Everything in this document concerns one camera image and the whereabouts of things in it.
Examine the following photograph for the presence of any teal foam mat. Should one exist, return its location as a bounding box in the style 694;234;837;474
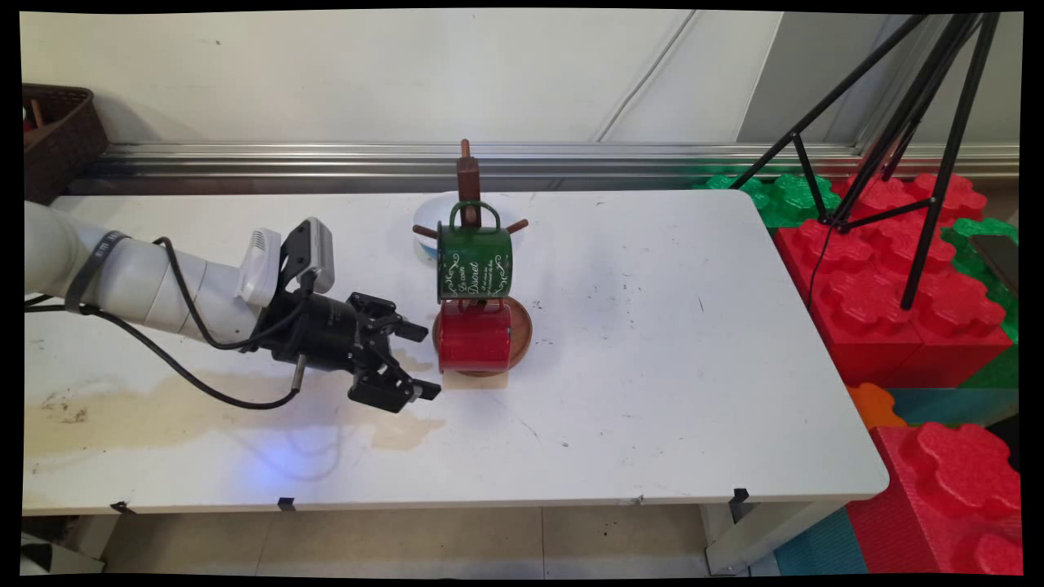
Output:
773;507;869;576
887;387;1020;427

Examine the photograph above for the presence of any black strap on arm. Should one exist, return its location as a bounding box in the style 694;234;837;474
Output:
64;231;131;316

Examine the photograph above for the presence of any red foam building block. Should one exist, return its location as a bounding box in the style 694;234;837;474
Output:
773;173;1015;389
847;422;1024;576

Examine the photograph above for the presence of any red speckled enamel mug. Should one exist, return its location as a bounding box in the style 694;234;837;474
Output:
438;298;514;376

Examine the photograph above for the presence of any dark wicker basket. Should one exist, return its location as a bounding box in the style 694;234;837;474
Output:
23;83;110;205

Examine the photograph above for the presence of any short black looped cable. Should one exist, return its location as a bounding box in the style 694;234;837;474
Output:
153;236;319;351

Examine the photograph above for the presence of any aluminium wall rail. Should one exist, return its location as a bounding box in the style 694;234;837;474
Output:
88;143;1020;182

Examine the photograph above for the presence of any white table leg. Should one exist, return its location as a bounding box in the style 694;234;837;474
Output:
69;514;122;563
701;499;841;576

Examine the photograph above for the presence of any black tripod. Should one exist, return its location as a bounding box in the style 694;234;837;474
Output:
730;12;1002;311

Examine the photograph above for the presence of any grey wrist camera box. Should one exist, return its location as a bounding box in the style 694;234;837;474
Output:
280;217;336;296

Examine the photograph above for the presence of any wooden mug tree stand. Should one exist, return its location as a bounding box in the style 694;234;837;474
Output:
412;139;533;378

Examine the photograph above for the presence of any orange foam piece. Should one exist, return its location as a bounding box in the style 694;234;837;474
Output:
847;382;908;430

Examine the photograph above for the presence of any green enamel mug white lettering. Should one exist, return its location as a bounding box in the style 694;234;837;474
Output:
436;200;515;304

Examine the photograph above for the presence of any long black cable metal plug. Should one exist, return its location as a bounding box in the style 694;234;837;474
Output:
24;293;309;411

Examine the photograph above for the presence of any green foam building block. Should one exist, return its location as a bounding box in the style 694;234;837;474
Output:
942;216;1020;389
693;171;843;232

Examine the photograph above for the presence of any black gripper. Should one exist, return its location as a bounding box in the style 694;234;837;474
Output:
254;287;442;414

